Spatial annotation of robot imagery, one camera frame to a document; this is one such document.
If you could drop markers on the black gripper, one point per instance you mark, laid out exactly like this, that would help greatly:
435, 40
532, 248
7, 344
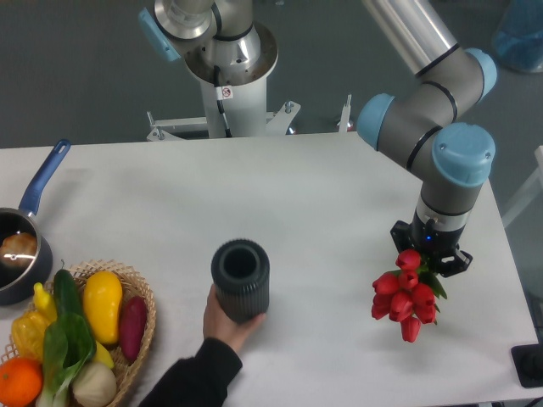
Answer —
437, 244

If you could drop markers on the red tulip bouquet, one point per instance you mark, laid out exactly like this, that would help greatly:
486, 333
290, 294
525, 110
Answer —
408, 294

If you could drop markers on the dark grey ribbed vase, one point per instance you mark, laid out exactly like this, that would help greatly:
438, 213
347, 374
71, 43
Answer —
240, 270

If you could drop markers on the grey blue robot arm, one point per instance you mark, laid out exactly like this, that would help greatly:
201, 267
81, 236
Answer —
422, 133

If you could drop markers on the black sleeved forearm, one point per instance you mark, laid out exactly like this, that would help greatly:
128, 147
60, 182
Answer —
201, 380

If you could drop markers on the person's hand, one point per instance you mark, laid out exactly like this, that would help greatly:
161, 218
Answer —
217, 325

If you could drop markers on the black device at edge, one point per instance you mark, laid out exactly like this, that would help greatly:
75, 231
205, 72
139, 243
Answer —
528, 364

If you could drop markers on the blue plastic bag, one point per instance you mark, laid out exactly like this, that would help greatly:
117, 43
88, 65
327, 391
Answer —
518, 39

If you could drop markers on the purple sweet potato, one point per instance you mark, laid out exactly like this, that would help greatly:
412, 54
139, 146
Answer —
133, 320

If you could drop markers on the yellow squash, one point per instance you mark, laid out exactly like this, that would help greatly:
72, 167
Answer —
102, 298

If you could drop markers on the white garlic bulb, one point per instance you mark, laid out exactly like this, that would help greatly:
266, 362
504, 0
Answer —
95, 385

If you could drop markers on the green cucumber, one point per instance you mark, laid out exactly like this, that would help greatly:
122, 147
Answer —
66, 296

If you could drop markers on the green bok choy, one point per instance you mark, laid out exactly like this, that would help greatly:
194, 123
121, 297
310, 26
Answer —
68, 346

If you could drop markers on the small yellow banana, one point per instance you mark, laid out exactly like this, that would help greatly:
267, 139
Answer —
44, 302

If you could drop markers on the yellow bell pepper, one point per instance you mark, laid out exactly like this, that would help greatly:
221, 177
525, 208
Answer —
28, 332

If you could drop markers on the brown bun in pan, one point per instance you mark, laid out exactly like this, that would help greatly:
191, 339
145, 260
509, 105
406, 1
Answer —
18, 250

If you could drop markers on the orange fruit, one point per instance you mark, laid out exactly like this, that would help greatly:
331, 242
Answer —
21, 381

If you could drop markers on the white frame at right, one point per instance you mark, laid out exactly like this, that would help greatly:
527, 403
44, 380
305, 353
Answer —
526, 193

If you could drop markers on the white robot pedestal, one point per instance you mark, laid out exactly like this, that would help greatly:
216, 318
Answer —
232, 76

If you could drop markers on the blue handled saucepan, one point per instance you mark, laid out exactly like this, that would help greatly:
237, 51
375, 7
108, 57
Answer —
17, 284

